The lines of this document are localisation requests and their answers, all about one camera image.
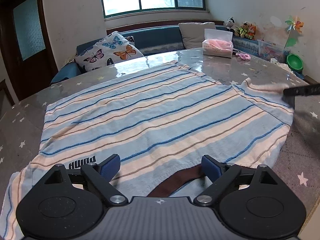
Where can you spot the orange plush toy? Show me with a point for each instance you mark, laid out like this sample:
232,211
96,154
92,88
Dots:
251,32

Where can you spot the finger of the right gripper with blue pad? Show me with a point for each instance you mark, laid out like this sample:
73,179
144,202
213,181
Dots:
309,90

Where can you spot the dark wooden door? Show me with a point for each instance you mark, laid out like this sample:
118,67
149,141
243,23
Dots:
25,46

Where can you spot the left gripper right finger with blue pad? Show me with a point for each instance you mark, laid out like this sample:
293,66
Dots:
222,177

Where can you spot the beige cushion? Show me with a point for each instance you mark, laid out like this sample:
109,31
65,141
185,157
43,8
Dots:
193,33

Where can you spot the green plastic bowl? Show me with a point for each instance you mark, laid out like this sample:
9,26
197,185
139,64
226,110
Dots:
294,62

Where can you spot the butterfly print pillow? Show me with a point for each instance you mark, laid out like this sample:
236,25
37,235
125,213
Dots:
111,49

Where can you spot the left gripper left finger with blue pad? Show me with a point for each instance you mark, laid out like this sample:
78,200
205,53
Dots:
98,177

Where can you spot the pink hair clip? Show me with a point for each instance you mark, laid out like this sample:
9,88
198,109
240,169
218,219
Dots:
243,56

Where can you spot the blue sofa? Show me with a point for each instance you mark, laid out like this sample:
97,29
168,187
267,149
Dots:
150,41

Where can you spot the pink tissue pack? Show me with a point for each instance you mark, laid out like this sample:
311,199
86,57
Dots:
217,43

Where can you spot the clear plastic storage box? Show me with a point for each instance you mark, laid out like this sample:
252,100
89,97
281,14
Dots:
268,51

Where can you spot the colourful pinwheel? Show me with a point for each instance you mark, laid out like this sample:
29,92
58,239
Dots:
294,29

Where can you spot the grey star tablecloth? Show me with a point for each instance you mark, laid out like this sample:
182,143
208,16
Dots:
298,162

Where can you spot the panda plush toy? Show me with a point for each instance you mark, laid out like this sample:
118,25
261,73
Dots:
229,24

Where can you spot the striped blue pink shirt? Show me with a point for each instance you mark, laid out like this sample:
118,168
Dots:
159,121

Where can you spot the yellow vest plush toy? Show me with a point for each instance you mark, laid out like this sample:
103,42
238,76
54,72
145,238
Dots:
242,31

